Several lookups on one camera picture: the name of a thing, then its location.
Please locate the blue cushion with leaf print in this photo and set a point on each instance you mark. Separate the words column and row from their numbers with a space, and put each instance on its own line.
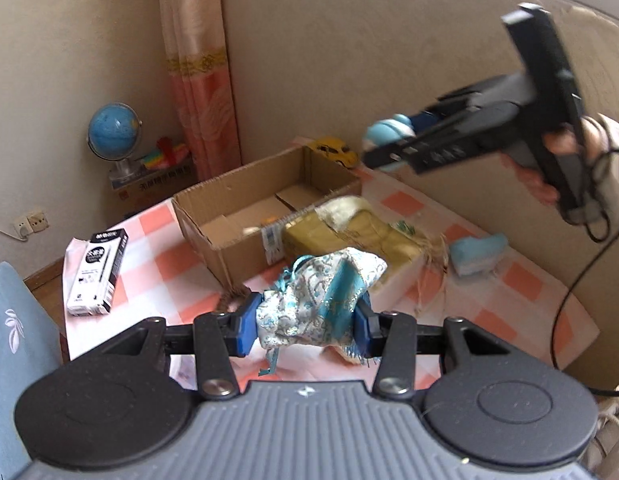
column 14, row 340

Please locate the person's right forearm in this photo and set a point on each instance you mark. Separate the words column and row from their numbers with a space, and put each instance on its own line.
column 617, row 160

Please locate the cream fuzzy cloth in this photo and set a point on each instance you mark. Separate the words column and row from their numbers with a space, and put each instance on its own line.
column 344, row 210

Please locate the person's right hand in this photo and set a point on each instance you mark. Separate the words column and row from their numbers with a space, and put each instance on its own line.
column 564, row 142

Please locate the teal white patterned cloth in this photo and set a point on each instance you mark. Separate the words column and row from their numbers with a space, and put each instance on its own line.
column 319, row 300

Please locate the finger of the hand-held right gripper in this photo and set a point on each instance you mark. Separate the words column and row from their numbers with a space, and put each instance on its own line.
column 454, row 102
column 424, row 152

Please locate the blue desk globe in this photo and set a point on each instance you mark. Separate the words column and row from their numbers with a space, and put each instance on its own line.
column 111, row 127

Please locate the black and white pen box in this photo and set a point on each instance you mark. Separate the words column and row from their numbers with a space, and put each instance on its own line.
column 94, row 270

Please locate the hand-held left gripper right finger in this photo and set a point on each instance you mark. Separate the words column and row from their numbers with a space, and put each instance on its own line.
column 362, row 325

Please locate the gold wrapped box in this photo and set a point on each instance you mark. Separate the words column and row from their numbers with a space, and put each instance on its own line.
column 319, row 235

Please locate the wall socket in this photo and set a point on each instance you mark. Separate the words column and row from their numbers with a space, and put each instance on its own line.
column 34, row 221

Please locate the printed cardboard carton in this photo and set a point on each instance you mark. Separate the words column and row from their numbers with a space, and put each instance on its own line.
column 149, row 185

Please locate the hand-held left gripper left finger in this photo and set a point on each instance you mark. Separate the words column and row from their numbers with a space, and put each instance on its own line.
column 247, row 325

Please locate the light blue cloth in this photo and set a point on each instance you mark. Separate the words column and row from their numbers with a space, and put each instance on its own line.
column 479, row 250

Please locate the fringed patterned cloth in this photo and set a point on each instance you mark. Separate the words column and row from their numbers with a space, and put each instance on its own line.
column 432, row 260

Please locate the yellow toy car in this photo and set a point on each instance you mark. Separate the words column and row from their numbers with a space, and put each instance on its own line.
column 334, row 149

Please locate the pink curtain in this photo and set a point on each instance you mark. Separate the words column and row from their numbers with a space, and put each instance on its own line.
column 199, row 85

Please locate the colourful toy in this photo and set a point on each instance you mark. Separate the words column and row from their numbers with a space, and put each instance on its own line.
column 164, row 157

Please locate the orange white checked tablecloth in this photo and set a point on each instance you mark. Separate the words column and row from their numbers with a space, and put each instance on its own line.
column 154, row 265

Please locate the brown cardboard box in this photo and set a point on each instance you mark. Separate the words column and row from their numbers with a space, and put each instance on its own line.
column 239, row 260

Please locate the brown hair scrunchie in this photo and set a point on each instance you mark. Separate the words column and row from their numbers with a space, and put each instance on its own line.
column 224, row 302

